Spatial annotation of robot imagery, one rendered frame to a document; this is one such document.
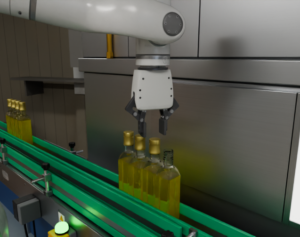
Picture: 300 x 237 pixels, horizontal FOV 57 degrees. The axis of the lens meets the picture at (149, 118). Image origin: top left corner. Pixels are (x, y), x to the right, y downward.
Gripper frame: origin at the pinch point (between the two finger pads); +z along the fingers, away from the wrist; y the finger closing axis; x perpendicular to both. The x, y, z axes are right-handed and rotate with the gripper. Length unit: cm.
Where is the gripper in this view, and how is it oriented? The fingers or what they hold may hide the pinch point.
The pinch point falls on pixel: (152, 128)
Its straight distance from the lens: 70.9
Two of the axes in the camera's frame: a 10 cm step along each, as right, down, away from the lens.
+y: -9.3, 0.8, -3.7
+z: 0.0, 9.8, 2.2
